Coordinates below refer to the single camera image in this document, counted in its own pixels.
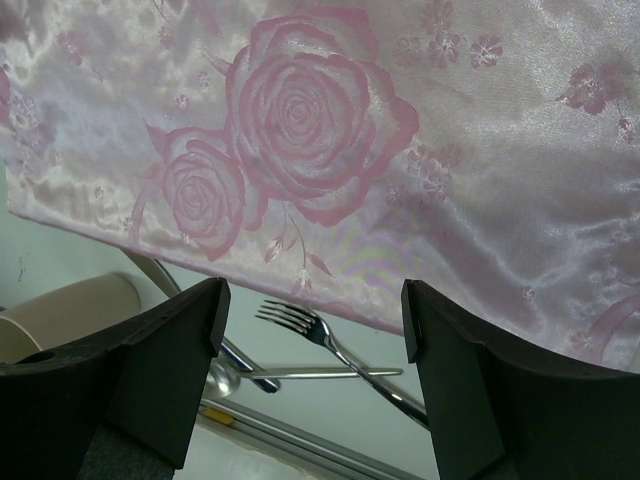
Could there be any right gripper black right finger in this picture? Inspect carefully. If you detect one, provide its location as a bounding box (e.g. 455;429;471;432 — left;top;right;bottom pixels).
402;280;639;479

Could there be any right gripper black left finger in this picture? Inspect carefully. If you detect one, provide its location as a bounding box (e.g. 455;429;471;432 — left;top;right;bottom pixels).
1;278;231;479

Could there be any beige paper cup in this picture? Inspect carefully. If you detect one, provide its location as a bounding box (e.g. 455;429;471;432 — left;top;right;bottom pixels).
1;273;141;364

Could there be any silver fork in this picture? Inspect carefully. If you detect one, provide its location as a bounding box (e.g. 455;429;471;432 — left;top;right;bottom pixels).
255;300;430;430

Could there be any pink rose satin cloth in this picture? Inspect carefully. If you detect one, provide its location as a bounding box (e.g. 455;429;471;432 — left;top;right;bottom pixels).
1;1;639;369

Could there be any silver spoon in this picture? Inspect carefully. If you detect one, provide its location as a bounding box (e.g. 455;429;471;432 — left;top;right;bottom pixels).
204;359;404;400

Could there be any silver table knife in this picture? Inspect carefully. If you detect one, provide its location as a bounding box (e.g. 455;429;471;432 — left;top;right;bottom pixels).
123;250;281;399

